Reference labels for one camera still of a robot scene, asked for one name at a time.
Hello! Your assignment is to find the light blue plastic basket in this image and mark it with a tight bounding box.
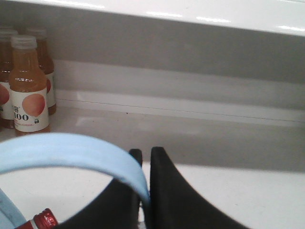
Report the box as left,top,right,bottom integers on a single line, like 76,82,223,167
0,133,153,229

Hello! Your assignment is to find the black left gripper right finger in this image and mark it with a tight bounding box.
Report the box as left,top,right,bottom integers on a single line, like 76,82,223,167
150,146,245,229

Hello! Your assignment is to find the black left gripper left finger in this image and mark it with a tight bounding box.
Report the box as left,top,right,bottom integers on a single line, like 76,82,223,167
58,148,143,229

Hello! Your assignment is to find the orange C100 juice bottle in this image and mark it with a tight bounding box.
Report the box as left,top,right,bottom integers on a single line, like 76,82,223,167
0,28,18,129
9,35,50,136
26,27,57,115

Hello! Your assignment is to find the white store shelving unit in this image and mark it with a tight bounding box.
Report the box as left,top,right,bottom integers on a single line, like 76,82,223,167
0,0,305,229

